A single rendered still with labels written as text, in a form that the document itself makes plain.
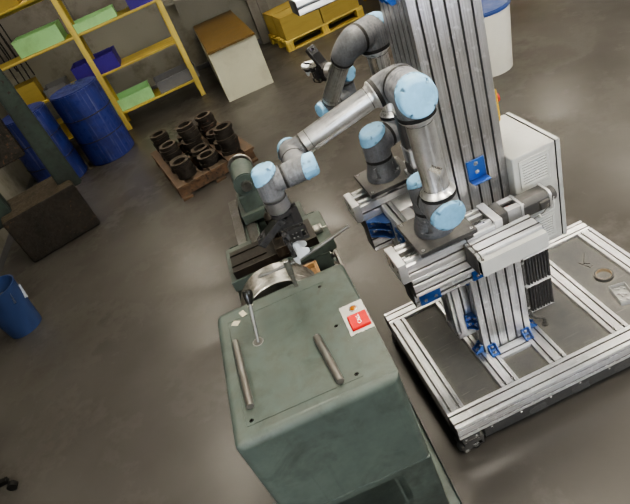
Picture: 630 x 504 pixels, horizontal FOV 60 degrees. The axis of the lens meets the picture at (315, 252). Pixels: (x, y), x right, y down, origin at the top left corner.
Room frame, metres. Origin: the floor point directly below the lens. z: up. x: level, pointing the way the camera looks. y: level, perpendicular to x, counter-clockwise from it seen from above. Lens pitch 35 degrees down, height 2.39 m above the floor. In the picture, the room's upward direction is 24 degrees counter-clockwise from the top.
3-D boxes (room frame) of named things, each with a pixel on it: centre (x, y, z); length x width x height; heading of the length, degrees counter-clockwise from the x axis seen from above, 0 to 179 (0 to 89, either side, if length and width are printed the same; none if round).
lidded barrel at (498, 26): (5.18, -2.40, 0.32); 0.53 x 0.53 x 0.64
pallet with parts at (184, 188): (5.94, 0.75, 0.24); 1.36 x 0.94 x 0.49; 12
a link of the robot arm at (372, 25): (2.15, -0.54, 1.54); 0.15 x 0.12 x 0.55; 114
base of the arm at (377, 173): (2.10, -0.42, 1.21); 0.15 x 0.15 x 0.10
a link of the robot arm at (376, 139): (2.10, -0.42, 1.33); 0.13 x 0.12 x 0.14; 114
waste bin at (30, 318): (4.12, 2.56, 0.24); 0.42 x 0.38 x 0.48; 9
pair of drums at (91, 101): (7.45, 2.35, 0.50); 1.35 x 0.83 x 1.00; 93
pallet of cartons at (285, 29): (9.17, -1.46, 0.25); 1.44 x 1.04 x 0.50; 93
